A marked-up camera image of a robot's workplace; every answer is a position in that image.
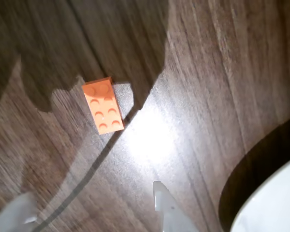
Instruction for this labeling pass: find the orange lego block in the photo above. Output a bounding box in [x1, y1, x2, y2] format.
[81, 76, 125, 135]

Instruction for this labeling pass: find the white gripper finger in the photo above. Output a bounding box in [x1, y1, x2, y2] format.
[152, 180, 199, 232]
[0, 191, 38, 232]

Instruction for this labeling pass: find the white round plate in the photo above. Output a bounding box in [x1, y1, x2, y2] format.
[230, 154, 290, 232]

